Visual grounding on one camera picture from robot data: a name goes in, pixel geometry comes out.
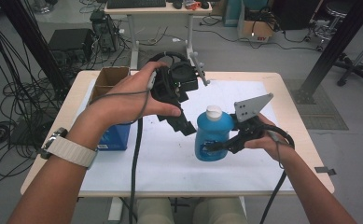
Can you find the black computer mouse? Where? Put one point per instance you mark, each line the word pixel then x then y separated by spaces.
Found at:
pixel 177 4

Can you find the teal box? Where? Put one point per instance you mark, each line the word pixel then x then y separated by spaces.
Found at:
pixel 232 12

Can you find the person's leg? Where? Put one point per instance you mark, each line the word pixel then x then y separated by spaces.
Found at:
pixel 219 213
pixel 156 213

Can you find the black equipment case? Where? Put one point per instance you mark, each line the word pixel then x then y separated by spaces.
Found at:
pixel 70 40

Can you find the person's right leg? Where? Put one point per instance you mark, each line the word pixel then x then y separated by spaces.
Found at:
pixel 219 213

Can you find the person's right hand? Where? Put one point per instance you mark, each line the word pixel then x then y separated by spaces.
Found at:
pixel 275 144

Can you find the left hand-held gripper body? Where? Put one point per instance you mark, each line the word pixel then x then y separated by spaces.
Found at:
pixel 182 77

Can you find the brown cardboard box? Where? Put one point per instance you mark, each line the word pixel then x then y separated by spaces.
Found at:
pixel 260 31

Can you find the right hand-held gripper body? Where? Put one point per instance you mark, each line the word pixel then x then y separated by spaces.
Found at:
pixel 250 107

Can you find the white desk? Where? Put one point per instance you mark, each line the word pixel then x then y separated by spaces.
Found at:
pixel 157 10

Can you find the black metal stand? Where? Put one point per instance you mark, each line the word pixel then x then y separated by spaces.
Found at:
pixel 30 37
pixel 341 37

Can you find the blue bottle with white cap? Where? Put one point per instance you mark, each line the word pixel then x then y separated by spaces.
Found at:
pixel 212 133

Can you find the dark grey floor mat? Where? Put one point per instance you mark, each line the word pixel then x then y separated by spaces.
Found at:
pixel 325 115

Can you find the white table leg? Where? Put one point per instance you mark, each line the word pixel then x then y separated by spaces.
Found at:
pixel 114 210
pixel 242 207

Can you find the grey tape piece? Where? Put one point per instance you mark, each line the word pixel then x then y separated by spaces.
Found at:
pixel 324 170

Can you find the person's left leg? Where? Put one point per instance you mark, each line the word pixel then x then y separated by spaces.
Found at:
pixel 156 213

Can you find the black computer tower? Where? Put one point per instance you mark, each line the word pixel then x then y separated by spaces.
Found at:
pixel 106 31

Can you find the white table mat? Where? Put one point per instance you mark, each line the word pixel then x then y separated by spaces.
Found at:
pixel 170 174

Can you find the orange object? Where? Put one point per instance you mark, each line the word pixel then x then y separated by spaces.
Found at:
pixel 192 5

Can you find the black office chair base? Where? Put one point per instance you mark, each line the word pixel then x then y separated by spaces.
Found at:
pixel 356 73

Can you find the white wristwatch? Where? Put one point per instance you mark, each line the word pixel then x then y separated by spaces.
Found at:
pixel 73 152

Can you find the black keyboard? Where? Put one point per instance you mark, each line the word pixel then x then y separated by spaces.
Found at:
pixel 135 3

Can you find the person's left hand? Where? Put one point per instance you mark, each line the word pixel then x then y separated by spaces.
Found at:
pixel 123 102

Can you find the black round stool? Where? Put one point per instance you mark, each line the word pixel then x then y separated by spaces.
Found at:
pixel 337 7

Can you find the blue cardboard box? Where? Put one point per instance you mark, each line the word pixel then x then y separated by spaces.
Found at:
pixel 115 137

